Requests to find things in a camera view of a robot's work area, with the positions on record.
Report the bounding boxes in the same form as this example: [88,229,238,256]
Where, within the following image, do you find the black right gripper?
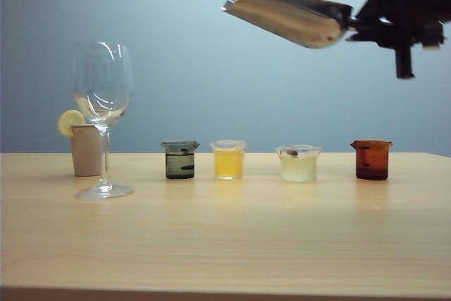
[346,0,445,80]

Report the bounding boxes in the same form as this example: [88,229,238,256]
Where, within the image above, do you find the clear wine glass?
[72,42,135,200]

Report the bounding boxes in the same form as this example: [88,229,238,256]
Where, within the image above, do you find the yellow lemon slice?
[57,109,86,138]

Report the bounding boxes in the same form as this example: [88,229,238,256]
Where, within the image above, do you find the amber glass pitcher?
[350,139,393,180]

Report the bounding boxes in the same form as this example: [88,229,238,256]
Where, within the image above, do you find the grey glass pitcher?
[161,140,200,180]

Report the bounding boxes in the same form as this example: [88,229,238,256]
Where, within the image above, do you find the wooden-handled glass with pale liquid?
[275,144,322,183]

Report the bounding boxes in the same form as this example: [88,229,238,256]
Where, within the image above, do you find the clear glass with orange juice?
[209,140,248,180]

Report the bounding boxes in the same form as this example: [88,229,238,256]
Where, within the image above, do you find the beige paper cup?
[70,124,105,178]

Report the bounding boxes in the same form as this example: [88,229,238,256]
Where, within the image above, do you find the silver metal ice scoop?
[220,0,392,50]

